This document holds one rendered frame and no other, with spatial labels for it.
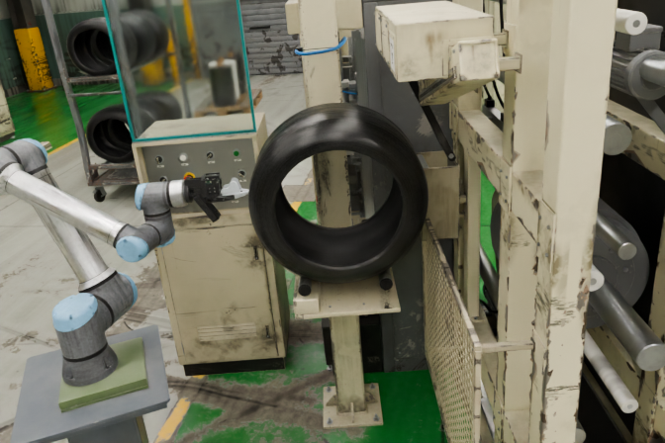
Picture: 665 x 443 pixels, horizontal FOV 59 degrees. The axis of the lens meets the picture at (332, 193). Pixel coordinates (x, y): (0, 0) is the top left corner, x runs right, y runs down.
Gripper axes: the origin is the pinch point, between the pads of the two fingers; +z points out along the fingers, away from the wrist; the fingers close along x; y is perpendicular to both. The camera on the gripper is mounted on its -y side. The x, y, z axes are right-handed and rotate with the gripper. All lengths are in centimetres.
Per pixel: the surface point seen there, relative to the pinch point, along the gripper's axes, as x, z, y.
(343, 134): -12.0, 34.6, 21.1
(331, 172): 25.5, 28.8, -4.1
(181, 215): 65, -43, -33
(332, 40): 25, 34, 45
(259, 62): 948, -107, -99
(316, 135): -11.8, 26.1, 21.5
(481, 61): -46, 68, 46
